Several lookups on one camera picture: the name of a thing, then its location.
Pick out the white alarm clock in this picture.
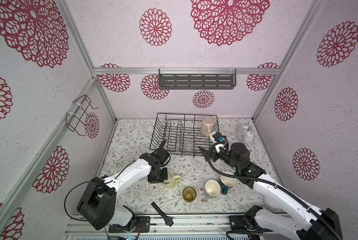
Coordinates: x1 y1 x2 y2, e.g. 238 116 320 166
237 124 254 144

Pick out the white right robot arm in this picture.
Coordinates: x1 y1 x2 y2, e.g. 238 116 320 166
199 142 343 240

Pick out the pink tall mug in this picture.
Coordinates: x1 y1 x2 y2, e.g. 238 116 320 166
200 116 215 137

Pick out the black wire wall holder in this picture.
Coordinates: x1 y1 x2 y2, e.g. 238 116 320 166
65 95 100 139

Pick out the amber glass cup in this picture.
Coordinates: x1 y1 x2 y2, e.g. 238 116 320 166
182 187 197 203

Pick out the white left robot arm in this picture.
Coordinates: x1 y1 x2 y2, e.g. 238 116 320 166
77 150 171 232

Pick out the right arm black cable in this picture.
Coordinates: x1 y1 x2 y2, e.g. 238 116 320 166
208 142 343 240

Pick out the dark green mug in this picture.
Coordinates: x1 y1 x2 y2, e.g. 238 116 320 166
219 175 236 195

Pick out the grey wall shelf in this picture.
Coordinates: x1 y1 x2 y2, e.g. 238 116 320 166
158 69 236 90

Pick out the black wristwatch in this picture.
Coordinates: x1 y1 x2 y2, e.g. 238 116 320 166
151 202 174 227

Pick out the clear glass cup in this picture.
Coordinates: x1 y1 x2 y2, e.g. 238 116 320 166
183 139 194 152

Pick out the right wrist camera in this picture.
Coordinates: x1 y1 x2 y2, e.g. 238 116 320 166
209 131 229 153

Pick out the light green mug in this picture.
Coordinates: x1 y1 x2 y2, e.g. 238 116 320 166
162 171 182 189

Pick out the black wire dish rack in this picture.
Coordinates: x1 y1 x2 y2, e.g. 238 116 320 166
150 113 213 157

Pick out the white cup grey handle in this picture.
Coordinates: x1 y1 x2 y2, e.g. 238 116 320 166
205 180 221 202

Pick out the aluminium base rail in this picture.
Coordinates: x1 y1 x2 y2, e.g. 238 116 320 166
64 212 287 240

